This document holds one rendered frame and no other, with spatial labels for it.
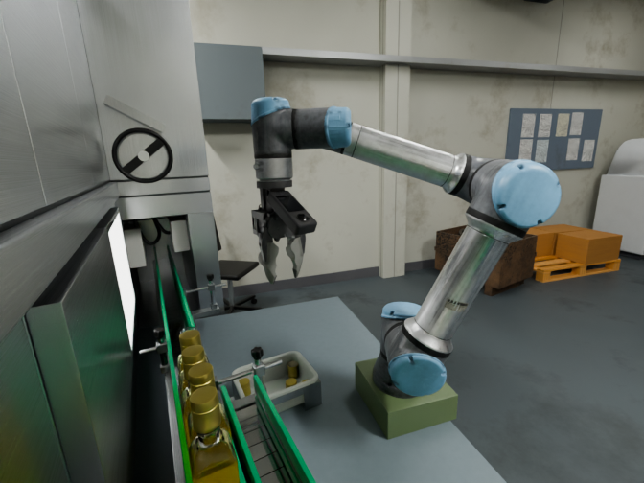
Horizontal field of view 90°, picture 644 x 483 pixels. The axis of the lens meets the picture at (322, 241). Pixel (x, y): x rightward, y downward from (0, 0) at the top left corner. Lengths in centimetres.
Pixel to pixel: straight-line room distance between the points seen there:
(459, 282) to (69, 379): 63
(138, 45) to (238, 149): 211
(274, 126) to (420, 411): 78
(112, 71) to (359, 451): 151
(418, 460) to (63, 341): 78
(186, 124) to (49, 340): 123
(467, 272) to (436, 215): 380
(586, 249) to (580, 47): 274
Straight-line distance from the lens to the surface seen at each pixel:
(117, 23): 162
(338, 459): 94
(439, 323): 74
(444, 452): 98
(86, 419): 48
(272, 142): 64
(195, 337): 62
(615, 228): 621
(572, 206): 623
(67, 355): 44
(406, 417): 97
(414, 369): 76
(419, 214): 434
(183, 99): 157
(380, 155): 76
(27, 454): 41
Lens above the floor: 145
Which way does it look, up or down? 14 degrees down
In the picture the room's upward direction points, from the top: 2 degrees counter-clockwise
